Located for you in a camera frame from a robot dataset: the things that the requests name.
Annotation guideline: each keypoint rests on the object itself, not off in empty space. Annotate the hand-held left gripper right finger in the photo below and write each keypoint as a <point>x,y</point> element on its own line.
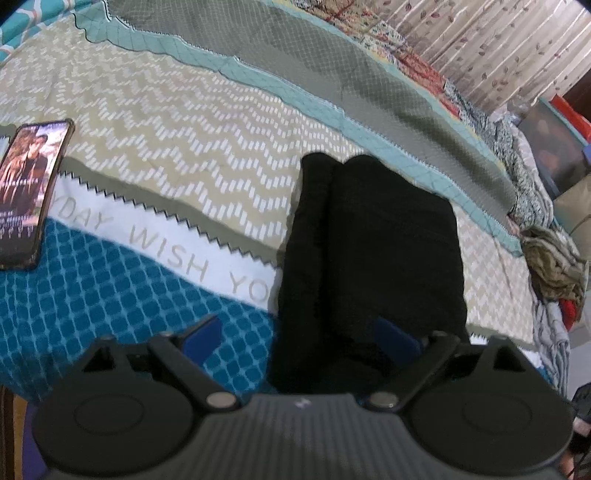
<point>397,339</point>

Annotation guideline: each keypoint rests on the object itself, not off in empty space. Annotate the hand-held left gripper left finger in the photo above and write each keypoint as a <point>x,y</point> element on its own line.
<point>203,339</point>

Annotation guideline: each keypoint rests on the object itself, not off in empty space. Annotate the black pants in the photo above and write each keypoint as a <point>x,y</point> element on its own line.
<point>369,254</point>

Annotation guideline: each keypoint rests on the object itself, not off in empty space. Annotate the grey garment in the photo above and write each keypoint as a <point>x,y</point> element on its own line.
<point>551,341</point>

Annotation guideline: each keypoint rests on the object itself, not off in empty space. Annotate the olive brown garment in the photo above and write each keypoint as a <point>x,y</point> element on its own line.
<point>549,263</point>

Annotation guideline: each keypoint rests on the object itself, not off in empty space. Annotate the red garment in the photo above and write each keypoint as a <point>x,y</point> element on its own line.
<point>570,311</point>

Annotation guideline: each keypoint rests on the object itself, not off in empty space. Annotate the teal chevron bed quilt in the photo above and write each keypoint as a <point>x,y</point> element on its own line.
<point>161,161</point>

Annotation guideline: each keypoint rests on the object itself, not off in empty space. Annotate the beige cushion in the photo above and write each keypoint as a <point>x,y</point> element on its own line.
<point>577,207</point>

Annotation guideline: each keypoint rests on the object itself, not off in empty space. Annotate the smartphone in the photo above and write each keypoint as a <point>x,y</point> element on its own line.
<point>25,184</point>

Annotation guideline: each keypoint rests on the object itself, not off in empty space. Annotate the dark box with teal edge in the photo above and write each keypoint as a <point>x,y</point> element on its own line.
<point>549,143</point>

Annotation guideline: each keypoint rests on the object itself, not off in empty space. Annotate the floral patchwork bedspread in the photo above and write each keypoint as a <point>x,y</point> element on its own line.
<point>415,64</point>

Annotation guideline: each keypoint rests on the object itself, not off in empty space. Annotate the leaf print curtain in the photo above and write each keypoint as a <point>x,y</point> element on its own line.
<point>485,46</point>

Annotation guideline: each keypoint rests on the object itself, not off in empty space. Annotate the teal white patterned cloth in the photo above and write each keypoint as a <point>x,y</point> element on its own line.
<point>27,23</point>

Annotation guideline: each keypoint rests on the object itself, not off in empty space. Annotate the wooden bed frame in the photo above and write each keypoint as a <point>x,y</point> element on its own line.
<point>7,429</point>

